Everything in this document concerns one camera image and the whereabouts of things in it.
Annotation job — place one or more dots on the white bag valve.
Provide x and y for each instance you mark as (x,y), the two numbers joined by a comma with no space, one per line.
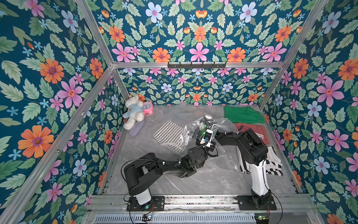
(207,117)

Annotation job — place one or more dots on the white teddy bear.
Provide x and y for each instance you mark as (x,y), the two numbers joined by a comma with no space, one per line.
(134,112)

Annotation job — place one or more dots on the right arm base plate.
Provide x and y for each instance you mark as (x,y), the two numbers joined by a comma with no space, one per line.
(254,203)

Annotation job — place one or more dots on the green tank top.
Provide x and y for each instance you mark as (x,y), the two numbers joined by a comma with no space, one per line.
(245,115)

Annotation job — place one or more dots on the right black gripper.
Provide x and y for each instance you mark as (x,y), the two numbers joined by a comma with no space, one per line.
(208,123)

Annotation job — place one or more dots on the black wall hook rail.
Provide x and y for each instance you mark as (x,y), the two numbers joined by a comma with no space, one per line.
(199,65)

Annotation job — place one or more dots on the striped shirt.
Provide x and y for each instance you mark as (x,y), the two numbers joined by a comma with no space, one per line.
(273,164)
(172,136)

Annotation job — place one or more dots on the lilac pouch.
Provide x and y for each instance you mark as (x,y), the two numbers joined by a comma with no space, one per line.
(137,128)

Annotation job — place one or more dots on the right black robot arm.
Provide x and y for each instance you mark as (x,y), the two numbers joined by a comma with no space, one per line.
(252,151)

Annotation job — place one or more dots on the aluminium front rail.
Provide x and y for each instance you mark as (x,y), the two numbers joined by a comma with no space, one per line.
(289,203)

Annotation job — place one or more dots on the red tank top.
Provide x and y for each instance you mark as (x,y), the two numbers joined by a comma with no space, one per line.
(258,129)

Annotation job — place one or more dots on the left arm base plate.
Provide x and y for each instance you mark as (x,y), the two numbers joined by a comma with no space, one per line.
(156,203)

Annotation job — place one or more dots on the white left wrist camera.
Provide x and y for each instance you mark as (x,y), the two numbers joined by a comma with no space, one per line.
(207,139)

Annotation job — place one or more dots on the clear plastic vacuum bag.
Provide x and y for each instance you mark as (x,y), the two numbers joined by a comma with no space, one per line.
(195,143)

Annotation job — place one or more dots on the pink alarm clock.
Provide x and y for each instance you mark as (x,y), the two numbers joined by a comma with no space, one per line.
(147,108)

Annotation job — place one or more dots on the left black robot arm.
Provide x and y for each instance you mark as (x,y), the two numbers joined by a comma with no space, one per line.
(140,174)

